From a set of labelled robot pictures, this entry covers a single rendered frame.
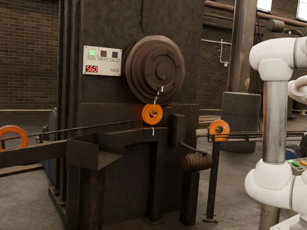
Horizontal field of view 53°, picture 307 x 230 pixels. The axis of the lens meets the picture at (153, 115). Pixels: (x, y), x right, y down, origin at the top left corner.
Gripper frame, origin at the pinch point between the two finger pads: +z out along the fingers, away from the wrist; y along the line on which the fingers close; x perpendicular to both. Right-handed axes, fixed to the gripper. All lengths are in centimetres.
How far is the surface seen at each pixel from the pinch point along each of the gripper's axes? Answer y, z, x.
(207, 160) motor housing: 23, 38, -46
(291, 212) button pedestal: -2.1, 38.6, 11.5
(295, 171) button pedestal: 4.7, 10.6, 4.7
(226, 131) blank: 6, 19, -54
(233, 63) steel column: -288, 59, -358
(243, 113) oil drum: -173, 83, -192
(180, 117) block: 39, 15, -72
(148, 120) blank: 64, 18, -72
